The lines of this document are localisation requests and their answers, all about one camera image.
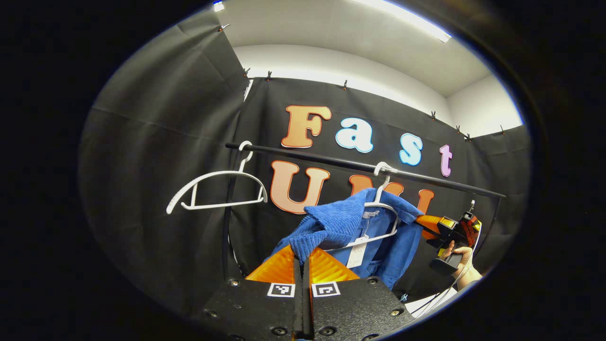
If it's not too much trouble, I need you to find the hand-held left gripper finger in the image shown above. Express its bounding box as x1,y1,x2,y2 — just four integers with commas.
303,246,417,341
199,244,303,341

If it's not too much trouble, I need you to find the blue corduroy shirt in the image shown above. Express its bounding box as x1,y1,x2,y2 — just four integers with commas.
264,188,425,290

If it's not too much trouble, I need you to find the white plastic hanger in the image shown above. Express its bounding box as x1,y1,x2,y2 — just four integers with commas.
166,141,268,215
326,162,402,251

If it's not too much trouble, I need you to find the white paper garment tag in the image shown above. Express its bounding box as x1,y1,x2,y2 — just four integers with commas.
347,235,370,269

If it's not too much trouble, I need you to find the row of small black clips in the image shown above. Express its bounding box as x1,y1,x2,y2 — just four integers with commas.
218,24,506,143

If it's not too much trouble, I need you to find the long ceiling light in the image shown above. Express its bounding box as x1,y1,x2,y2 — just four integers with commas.
350,0,453,43

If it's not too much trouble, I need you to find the black backdrop cloth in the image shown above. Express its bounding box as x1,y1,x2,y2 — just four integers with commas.
78,12,533,323

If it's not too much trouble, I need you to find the black clothes rail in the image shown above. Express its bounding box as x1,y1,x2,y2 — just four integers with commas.
222,142,506,285

